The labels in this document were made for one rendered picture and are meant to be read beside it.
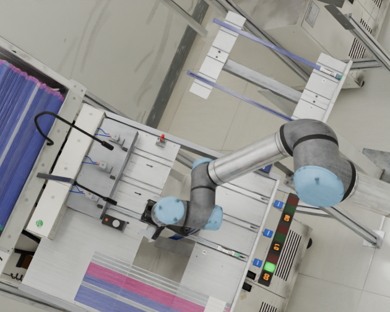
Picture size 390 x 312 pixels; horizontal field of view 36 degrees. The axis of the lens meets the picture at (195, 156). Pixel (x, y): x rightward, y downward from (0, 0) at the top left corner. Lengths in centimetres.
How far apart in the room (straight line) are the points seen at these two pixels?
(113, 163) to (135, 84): 204
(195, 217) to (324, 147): 43
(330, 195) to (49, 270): 108
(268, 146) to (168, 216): 34
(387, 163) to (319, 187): 140
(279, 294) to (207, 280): 70
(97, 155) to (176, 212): 56
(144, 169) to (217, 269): 44
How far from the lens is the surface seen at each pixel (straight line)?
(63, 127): 215
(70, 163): 212
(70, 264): 214
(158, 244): 256
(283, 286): 274
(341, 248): 280
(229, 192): 213
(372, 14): 319
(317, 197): 149
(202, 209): 169
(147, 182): 214
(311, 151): 148
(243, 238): 211
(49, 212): 210
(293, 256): 276
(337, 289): 274
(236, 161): 167
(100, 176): 211
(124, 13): 411
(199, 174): 175
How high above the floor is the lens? 223
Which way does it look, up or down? 37 degrees down
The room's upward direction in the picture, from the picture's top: 57 degrees counter-clockwise
